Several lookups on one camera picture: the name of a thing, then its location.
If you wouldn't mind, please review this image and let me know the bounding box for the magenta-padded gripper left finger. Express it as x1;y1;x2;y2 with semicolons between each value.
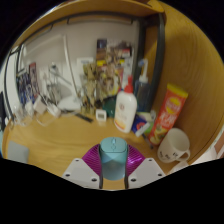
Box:
62;143;103;190

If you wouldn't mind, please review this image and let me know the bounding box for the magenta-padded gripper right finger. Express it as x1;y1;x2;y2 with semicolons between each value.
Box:
124;144;167;190

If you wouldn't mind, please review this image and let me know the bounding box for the light blue computer mouse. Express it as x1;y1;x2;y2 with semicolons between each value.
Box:
98;136;129;182

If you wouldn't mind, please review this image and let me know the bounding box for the white round plastic container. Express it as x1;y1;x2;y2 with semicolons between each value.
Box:
168;159;189;175

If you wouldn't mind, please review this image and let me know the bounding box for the white printed mug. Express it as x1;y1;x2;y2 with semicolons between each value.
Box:
157;127;192;164

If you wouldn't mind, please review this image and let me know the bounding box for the blue small carton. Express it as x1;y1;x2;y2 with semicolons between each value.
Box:
130;111;156;138

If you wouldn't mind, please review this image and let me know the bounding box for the red chips can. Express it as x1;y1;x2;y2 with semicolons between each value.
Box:
147;83;189;146

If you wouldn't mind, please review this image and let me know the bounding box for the small white cube clock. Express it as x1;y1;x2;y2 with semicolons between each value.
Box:
95;109;108;122

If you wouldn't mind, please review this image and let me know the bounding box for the white red-capped lotion bottle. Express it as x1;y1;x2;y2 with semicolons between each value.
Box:
113;75;138;134

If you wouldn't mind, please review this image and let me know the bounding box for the white desk lamp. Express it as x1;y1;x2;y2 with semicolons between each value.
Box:
24;33;83;112

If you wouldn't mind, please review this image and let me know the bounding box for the white charger block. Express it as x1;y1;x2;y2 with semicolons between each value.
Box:
33;95;48;114

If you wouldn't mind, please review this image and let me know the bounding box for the dark spray bottle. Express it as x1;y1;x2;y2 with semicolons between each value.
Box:
134;59;151;113

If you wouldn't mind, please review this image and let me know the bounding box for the clear plastic jar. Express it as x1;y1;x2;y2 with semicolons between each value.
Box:
14;104;33;126

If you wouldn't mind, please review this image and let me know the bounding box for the brown tree figurine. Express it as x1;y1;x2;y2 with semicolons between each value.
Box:
82;61;101;114

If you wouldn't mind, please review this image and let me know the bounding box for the blue robot model box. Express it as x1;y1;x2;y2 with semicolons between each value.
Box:
16;62;38;104

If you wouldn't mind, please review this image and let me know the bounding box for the colourful figure box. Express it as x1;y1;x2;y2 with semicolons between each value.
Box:
96;38;134;98

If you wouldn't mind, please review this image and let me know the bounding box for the grey metal desk frame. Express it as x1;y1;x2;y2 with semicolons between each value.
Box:
3;11;167;121

